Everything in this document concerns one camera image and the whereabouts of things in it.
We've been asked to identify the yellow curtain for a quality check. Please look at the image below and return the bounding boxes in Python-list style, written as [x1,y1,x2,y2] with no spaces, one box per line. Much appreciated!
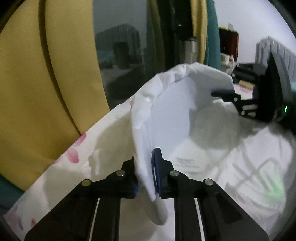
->
[191,0,208,64]
[0,0,110,192]

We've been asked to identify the steel tumbler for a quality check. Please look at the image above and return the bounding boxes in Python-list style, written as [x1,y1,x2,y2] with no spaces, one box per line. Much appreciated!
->
[178,36,199,65]

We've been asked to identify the teal curtain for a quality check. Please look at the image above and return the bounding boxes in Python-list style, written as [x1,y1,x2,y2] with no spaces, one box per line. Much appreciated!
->
[206,0,221,70]
[0,174,26,211]

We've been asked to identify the white shirt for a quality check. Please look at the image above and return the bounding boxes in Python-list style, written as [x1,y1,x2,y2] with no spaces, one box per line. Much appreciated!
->
[89,62,296,241]

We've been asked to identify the dark red box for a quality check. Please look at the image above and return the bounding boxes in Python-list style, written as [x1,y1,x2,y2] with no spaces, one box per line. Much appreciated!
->
[218,27,240,62]

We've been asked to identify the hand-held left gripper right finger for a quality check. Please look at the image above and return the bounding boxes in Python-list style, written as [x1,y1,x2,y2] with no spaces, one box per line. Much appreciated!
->
[150,148,270,241]

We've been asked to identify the dark glass window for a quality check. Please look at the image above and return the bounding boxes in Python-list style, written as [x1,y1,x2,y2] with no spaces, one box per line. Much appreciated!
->
[92,0,171,109]

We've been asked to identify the white printed mug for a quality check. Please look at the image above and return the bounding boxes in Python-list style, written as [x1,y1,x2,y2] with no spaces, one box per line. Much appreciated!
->
[220,53,234,72]

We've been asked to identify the pink floral tablecloth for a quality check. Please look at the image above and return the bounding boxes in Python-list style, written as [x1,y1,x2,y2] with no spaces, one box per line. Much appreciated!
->
[3,82,257,241]

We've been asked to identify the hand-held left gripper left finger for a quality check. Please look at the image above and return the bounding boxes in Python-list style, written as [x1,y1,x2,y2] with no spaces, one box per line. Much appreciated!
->
[24,155,139,241]

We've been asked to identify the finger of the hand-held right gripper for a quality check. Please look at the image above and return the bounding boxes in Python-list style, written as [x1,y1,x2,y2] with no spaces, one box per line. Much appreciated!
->
[231,63,266,80]
[211,91,258,119]

